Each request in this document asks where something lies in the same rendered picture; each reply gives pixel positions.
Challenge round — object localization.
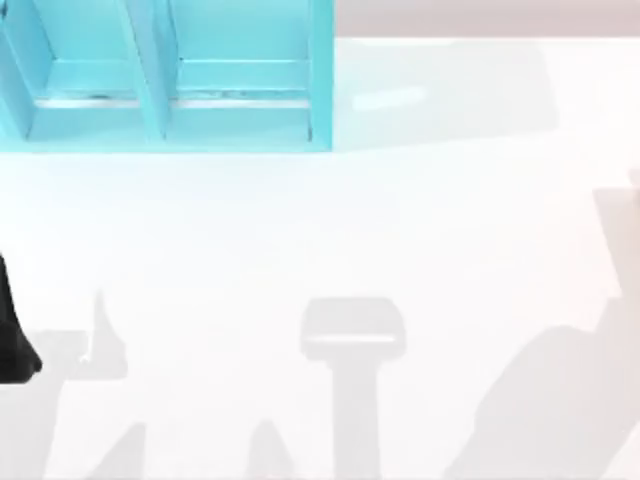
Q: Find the light blue rack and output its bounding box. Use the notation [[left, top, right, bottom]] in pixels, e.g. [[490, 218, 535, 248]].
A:
[[0, 0, 335, 154]]

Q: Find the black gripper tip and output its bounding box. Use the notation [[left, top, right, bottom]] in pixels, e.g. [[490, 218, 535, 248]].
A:
[[0, 254, 44, 386]]

